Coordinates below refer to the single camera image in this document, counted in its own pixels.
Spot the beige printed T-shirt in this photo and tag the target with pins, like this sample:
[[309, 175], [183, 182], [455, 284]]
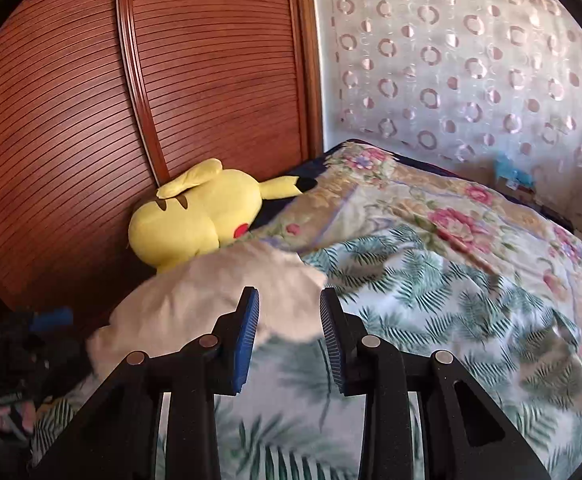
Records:
[[211, 280]]

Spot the circle-patterned sheer curtain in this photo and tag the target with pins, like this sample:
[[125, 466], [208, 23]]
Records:
[[446, 60]]

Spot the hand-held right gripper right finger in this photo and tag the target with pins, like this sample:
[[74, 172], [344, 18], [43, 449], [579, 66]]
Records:
[[333, 340]]

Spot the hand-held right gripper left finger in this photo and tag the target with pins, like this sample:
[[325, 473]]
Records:
[[246, 340]]

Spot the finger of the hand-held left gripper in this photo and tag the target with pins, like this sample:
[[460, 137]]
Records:
[[53, 318]]

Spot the green leaf-print bed sheet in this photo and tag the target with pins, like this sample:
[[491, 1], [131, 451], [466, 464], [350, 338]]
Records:
[[446, 320]]

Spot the yellow plush toy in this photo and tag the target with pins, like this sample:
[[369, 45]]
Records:
[[191, 215]]

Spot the wooden slatted wardrobe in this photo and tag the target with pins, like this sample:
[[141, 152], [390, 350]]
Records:
[[196, 60]]

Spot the blue tissue pack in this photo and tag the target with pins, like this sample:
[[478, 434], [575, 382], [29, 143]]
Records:
[[508, 170]]

